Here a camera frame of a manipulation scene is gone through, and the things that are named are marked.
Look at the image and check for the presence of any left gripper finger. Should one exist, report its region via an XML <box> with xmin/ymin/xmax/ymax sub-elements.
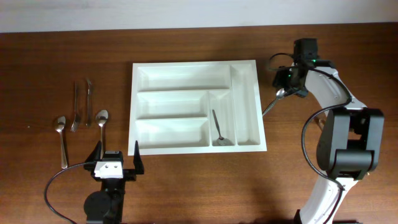
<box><xmin>133</xmin><ymin>141</ymin><xmax>144</xmax><ymax>174</ymax></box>
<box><xmin>85</xmin><ymin>141</ymin><xmax>102</xmax><ymax>162</ymax></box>

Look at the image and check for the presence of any small dark teaspoon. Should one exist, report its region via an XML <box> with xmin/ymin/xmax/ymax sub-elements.
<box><xmin>212</xmin><ymin>110</ymin><xmax>233</xmax><ymax>146</ymax></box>

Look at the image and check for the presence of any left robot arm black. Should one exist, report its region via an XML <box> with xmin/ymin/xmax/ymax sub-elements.
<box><xmin>83</xmin><ymin>141</ymin><xmax>144</xmax><ymax>224</ymax></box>

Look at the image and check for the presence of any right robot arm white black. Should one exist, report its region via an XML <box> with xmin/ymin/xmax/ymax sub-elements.
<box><xmin>269</xmin><ymin>38</ymin><xmax>384</xmax><ymax>224</ymax></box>

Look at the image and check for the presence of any silver fork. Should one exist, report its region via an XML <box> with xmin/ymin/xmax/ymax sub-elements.
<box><xmin>71</xmin><ymin>82</ymin><xmax>81</xmax><ymax>133</ymax></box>

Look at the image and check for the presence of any silver spoon near left gripper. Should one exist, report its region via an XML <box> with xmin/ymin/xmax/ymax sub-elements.
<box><xmin>95</xmin><ymin>110</ymin><xmax>109</xmax><ymax>158</ymax></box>

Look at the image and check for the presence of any silver spoon far left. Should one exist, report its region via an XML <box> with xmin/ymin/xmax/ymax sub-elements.
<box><xmin>54</xmin><ymin>116</ymin><xmax>68</xmax><ymax>169</ymax></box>

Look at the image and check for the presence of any silver butter knife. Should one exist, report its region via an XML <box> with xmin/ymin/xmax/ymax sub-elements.
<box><xmin>86</xmin><ymin>78</ymin><xmax>93</xmax><ymax>128</ymax></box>

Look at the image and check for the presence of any white plastic cutlery tray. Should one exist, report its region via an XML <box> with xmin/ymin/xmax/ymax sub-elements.
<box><xmin>128</xmin><ymin>60</ymin><xmax>267</xmax><ymax>156</ymax></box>

